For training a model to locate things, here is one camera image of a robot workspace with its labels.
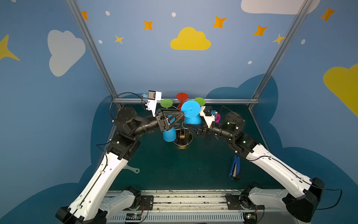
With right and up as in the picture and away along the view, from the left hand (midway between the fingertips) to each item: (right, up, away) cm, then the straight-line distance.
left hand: (180, 110), depth 52 cm
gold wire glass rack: (+3, -16, +47) cm, 50 cm away
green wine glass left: (-8, +6, +28) cm, 30 cm away
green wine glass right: (+13, +8, +31) cm, 35 cm away
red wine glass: (+1, +11, +33) cm, 35 cm away
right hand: (+6, -2, +11) cm, 12 cm away
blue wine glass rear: (-6, -13, +27) cm, 31 cm away
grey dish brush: (-28, -36, +34) cm, 56 cm away
